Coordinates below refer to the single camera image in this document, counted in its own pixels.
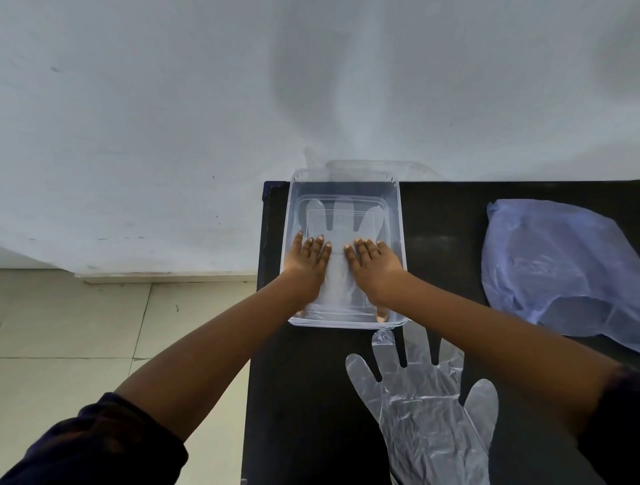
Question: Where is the clear plastic disposable glove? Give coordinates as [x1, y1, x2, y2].
[300, 197, 391, 320]
[345, 322, 499, 485]

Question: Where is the dark left sleeve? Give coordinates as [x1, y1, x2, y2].
[0, 392, 189, 485]

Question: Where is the person's right hand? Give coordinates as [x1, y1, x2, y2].
[343, 238, 405, 306]

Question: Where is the dark right sleeve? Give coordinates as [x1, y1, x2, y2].
[577, 367, 640, 485]

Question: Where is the clear plastic container lid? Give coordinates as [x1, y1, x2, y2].
[304, 147, 442, 182]

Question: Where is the person's left forearm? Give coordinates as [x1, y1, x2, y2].
[115, 277, 312, 443]

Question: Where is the dark sleeve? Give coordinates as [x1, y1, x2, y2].
[577, 367, 640, 485]
[0, 392, 189, 485]

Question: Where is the pale blue plastic bag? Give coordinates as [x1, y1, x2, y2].
[481, 199, 640, 353]

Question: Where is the person's right forearm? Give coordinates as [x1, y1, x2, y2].
[377, 272, 623, 436]

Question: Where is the person's left hand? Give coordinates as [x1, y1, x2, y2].
[281, 231, 333, 305]

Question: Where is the clear plastic container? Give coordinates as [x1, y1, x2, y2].
[280, 168, 409, 330]

